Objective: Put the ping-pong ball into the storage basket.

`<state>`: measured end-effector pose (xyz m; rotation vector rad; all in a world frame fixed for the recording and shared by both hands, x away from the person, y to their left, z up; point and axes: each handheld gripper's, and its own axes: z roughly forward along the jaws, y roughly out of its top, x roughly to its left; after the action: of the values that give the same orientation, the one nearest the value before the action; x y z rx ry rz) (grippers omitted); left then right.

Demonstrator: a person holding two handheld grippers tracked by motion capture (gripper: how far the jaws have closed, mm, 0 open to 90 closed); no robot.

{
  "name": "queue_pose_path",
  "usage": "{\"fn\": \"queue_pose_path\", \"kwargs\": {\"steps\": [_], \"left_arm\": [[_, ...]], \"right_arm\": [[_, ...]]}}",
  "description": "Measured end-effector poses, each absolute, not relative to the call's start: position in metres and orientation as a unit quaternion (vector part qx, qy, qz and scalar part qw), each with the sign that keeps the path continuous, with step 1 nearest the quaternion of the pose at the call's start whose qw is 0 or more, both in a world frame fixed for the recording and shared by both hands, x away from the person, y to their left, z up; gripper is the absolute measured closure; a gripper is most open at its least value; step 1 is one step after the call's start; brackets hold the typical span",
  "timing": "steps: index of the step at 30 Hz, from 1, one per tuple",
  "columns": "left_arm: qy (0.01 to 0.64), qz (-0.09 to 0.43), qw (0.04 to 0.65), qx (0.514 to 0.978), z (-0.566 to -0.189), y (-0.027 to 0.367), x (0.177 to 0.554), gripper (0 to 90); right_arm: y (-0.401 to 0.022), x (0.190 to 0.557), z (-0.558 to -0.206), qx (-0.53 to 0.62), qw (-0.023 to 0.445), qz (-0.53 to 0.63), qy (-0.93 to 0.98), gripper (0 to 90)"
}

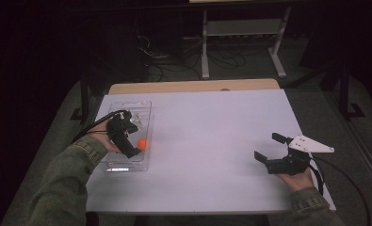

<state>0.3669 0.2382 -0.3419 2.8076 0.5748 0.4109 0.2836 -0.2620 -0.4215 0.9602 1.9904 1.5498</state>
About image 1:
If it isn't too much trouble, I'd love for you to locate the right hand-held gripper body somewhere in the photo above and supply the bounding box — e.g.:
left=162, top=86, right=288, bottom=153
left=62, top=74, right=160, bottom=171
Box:
left=266, top=135, right=335, bottom=176

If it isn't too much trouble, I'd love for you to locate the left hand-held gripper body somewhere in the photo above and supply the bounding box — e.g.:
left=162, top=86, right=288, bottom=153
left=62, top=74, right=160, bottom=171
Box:
left=105, top=109, right=133, bottom=149

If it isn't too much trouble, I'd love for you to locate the orange ball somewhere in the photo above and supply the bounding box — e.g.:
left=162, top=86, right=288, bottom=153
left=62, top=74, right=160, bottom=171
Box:
left=137, top=137, right=151, bottom=151

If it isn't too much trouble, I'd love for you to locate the clear plastic tray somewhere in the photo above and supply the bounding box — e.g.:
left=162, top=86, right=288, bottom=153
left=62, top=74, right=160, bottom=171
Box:
left=100, top=100, right=155, bottom=173

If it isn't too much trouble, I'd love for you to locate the person's left hand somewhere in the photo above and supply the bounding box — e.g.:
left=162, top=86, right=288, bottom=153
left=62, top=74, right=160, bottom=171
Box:
left=90, top=120, right=123, bottom=155

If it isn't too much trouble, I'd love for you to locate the person's right hand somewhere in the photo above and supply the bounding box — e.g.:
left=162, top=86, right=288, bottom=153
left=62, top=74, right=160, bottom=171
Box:
left=275, top=168, right=315, bottom=193

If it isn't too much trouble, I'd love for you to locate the black metal stand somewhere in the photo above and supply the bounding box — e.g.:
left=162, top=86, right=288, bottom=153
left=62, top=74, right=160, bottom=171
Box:
left=70, top=70, right=91, bottom=124
left=337, top=60, right=365, bottom=121

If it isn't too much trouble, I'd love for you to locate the white board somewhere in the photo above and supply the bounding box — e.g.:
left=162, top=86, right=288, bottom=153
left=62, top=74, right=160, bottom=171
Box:
left=85, top=89, right=337, bottom=215

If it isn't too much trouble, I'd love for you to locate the wooden table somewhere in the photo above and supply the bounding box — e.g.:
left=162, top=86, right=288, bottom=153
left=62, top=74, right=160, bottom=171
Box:
left=107, top=78, right=281, bottom=96

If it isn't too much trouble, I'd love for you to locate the white metal stand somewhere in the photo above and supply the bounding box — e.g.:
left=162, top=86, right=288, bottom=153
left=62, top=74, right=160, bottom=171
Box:
left=200, top=6, right=292, bottom=80

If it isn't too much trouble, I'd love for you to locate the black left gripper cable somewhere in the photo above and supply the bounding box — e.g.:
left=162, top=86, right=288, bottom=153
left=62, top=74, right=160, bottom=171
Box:
left=72, top=109, right=127, bottom=144

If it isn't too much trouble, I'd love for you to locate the short black cable loop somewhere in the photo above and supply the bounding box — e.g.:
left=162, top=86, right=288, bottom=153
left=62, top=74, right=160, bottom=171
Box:
left=309, top=164, right=325, bottom=196

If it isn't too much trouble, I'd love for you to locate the long black right gripper cable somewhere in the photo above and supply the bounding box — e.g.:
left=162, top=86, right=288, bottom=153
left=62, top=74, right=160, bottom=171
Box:
left=312, top=155, right=372, bottom=226

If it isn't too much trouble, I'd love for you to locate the bundle of floor cables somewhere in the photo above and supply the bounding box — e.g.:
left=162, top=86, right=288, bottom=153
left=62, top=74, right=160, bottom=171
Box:
left=136, top=33, right=249, bottom=83

